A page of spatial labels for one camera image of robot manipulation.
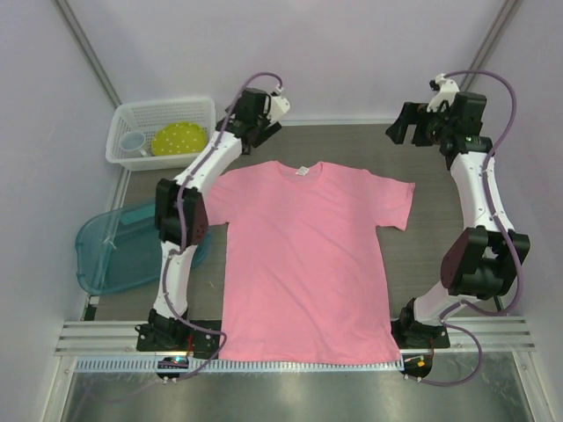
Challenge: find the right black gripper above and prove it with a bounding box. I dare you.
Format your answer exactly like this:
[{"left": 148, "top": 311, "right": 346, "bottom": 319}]
[{"left": 386, "top": 102, "right": 455, "bottom": 147}]

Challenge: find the pink t-shirt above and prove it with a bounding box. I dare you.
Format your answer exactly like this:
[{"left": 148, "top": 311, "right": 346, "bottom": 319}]
[{"left": 206, "top": 161, "right": 415, "bottom": 365}]

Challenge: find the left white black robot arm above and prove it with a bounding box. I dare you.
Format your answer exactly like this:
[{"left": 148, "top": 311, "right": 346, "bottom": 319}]
[{"left": 135, "top": 86, "right": 290, "bottom": 352}]

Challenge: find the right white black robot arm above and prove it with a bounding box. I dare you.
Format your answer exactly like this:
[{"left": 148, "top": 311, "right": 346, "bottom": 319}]
[{"left": 385, "top": 91, "right": 530, "bottom": 349}]

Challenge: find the yellow-green dotted plate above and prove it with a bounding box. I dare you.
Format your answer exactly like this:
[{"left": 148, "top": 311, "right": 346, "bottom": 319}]
[{"left": 151, "top": 121, "right": 208, "bottom": 156}]

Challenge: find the white plastic basket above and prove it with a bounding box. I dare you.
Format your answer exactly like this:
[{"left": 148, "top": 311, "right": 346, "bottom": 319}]
[{"left": 106, "top": 96, "right": 216, "bottom": 171}]

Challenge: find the light blue mug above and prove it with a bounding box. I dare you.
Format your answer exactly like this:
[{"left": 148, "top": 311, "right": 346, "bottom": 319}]
[{"left": 119, "top": 131, "right": 150, "bottom": 158}]

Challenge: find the teal transparent plastic bin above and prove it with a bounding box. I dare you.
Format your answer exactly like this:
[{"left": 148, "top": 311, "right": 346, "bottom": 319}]
[{"left": 74, "top": 197, "right": 213, "bottom": 295}]

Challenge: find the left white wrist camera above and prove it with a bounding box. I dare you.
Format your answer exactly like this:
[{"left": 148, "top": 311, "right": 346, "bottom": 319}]
[{"left": 266, "top": 90, "right": 290, "bottom": 126}]

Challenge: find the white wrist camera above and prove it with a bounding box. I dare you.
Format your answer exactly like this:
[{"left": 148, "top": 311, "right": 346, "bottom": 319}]
[
  {"left": 266, "top": 90, "right": 290, "bottom": 126},
  {"left": 427, "top": 74, "right": 459, "bottom": 113}
]

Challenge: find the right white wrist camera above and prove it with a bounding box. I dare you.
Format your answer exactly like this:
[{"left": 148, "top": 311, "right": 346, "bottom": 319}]
[{"left": 427, "top": 74, "right": 459, "bottom": 113}]

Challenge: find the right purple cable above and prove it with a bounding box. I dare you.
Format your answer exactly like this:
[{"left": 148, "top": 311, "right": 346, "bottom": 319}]
[{"left": 404, "top": 69, "right": 527, "bottom": 388}]

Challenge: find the purple cable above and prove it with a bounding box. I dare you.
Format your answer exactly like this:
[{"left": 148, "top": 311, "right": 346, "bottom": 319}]
[
  {"left": 404, "top": 69, "right": 527, "bottom": 388},
  {"left": 157, "top": 71, "right": 285, "bottom": 382}
]

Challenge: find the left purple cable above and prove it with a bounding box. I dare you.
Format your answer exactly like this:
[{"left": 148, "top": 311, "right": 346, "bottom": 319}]
[{"left": 157, "top": 71, "right": 285, "bottom": 382}]

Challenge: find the white slotted cable duct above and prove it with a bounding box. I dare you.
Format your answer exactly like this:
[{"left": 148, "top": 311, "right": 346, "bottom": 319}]
[{"left": 75, "top": 356, "right": 404, "bottom": 375}]

